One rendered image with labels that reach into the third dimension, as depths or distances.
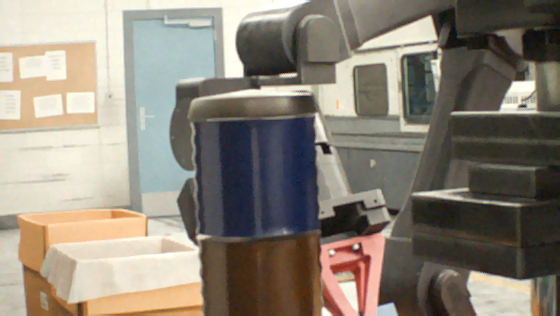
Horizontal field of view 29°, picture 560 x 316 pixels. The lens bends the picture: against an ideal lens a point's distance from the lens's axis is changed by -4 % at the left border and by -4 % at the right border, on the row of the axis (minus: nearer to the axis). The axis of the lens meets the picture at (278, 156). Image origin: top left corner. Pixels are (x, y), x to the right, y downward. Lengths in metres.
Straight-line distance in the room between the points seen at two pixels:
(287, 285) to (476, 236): 0.23
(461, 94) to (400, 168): 9.44
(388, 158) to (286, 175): 10.37
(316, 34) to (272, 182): 0.56
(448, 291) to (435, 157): 0.13
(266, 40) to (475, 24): 0.33
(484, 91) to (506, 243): 0.52
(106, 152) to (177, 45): 1.36
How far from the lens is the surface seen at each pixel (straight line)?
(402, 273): 0.99
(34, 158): 11.43
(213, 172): 0.32
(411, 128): 10.18
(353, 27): 0.92
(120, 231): 4.68
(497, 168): 0.57
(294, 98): 0.32
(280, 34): 0.87
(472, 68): 1.03
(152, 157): 11.67
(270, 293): 0.32
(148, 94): 11.65
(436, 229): 0.58
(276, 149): 0.32
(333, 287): 0.85
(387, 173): 10.72
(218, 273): 0.33
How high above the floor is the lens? 1.20
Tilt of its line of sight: 3 degrees down
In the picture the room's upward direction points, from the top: 3 degrees counter-clockwise
